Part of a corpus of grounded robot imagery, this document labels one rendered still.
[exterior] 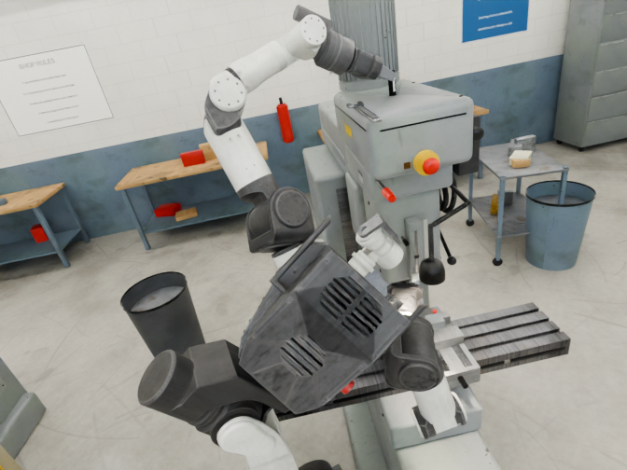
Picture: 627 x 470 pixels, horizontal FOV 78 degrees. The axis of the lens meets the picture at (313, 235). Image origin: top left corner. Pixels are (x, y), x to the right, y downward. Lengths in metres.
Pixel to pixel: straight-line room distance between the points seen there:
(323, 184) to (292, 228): 0.80
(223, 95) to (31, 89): 5.17
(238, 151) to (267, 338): 0.39
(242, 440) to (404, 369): 0.38
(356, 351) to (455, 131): 0.57
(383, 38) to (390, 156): 0.46
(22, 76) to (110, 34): 1.16
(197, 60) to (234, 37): 0.53
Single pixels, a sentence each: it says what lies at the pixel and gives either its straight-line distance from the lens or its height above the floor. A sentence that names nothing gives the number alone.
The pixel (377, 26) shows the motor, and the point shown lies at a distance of 1.30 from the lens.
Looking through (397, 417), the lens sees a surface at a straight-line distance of 1.56.
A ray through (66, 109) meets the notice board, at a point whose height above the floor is 1.73.
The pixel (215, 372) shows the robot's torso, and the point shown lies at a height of 1.52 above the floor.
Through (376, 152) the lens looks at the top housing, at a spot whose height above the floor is 1.81.
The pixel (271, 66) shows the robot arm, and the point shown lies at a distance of 0.96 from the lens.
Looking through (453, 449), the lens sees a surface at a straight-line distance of 1.64.
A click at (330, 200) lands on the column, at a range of 1.60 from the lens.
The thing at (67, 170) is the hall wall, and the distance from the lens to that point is 6.07.
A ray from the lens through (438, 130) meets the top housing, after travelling 0.99.
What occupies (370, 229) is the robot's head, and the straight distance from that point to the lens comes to 0.86.
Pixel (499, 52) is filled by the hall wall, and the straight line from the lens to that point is 6.19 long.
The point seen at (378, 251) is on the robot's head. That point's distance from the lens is 0.89.
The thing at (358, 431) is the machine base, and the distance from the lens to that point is 2.30.
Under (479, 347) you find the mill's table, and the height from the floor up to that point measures 0.90.
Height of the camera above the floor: 2.09
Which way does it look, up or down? 28 degrees down
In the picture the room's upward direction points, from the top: 11 degrees counter-clockwise
